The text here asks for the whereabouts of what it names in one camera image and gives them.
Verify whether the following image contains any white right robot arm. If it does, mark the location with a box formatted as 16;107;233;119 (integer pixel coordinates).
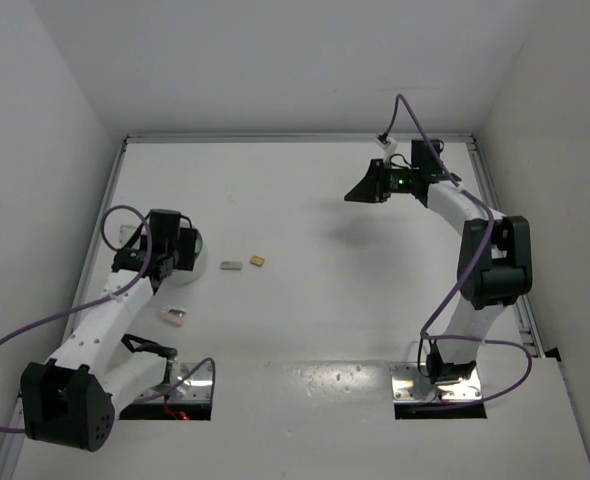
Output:
344;135;533;384

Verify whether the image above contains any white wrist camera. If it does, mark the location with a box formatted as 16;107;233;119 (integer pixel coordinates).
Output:
376;132;398;162
118;225;137;248

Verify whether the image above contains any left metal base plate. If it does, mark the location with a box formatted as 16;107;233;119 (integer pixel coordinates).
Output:
170;361;213;404

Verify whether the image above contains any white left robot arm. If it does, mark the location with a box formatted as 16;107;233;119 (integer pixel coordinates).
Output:
20;209;203;452

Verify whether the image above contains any small yellow eraser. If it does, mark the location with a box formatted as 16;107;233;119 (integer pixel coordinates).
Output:
249;255;265;267

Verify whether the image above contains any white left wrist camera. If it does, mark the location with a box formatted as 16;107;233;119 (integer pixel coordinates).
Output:
118;225;137;248

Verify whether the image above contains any pink silver usb stick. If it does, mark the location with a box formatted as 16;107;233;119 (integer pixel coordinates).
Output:
159;307;187;327

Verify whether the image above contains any metal base plate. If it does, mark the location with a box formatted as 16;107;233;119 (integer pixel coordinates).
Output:
390;363;483;406
170;361;213;404

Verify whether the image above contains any white round divided container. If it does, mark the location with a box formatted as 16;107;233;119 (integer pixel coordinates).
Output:
164;227;207;286

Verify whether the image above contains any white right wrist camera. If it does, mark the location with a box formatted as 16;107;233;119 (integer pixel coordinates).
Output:
376;132;398;162

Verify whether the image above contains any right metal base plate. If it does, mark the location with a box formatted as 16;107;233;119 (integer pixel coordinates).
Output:
390;363;483;406

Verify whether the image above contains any aluminium frame rail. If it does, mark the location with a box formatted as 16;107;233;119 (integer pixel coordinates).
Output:
0;135;541;479

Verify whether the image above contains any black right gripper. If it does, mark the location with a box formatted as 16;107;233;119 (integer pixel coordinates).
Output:
346;159;419;204

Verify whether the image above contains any grey eraser block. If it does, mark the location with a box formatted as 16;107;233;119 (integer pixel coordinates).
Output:
220;260;243;271

